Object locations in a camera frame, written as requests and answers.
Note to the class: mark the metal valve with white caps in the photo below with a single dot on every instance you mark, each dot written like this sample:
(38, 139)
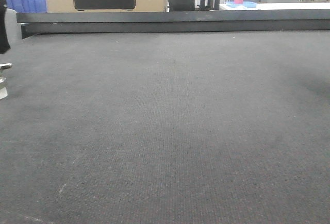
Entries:
(3, 90)

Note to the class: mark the black conveyor end rail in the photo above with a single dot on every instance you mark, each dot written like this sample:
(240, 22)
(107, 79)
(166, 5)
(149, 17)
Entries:
(167, 22)

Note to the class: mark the grey office chair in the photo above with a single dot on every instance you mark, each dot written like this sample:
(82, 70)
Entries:
(13, 28)

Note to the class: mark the light blue tray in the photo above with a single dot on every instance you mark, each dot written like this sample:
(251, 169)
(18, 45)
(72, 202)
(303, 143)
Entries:
(243, 4)

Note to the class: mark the blue plastic crate background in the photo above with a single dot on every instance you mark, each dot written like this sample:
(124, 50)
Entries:
(24, 0)

